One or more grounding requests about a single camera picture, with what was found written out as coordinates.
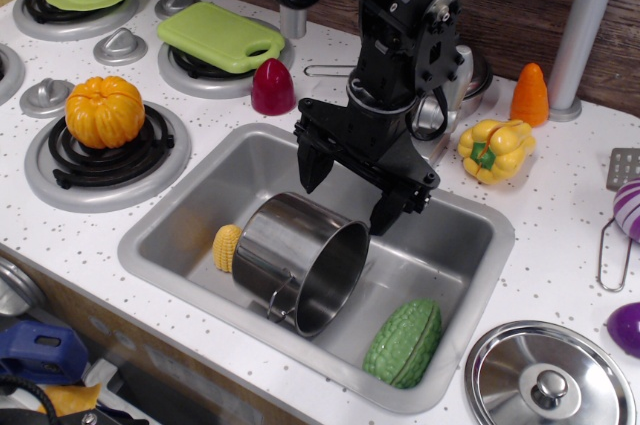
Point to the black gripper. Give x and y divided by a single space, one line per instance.
375 145

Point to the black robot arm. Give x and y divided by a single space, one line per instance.
396 96

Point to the stainless steel pot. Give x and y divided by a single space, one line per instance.
300 261

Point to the stainless steel sink basin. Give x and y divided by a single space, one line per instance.
452 252

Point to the steel pot lid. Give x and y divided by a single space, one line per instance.
534 372

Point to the dark red toy fruit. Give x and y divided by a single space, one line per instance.
272 91

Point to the yellow toy corn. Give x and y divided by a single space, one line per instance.
224 246

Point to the yellow toy bell pepper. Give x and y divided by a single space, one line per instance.
493 151

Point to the green toy bitter gourd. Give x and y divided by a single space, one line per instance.
404 346

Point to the back right stove burner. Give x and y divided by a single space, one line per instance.
196 78

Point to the stove burner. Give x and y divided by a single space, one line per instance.
196 78
40 20
71 176
12 73

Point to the orange toy carrot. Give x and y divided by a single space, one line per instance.
530 101

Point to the green toy cutting board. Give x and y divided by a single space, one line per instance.
221 38

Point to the orange toy pumpkin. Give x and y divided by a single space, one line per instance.
104 113

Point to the silver stove knob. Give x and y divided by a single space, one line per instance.
167 8
46 99
120 48

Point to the metal spatula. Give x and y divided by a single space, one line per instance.
624 164

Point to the front left stove burner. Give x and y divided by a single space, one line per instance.
71 176

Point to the grey metal pole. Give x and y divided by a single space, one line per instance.
575 47

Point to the purple toy eggplant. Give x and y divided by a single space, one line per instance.
623 328

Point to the round silver cabinet knob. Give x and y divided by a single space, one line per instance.
19 293

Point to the blue tool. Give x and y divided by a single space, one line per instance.
44 354

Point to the far left stove burner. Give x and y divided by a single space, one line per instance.
12 73

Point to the back left stove burner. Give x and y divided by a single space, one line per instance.
40 20

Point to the wire handle utensil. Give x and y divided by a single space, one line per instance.
602 265

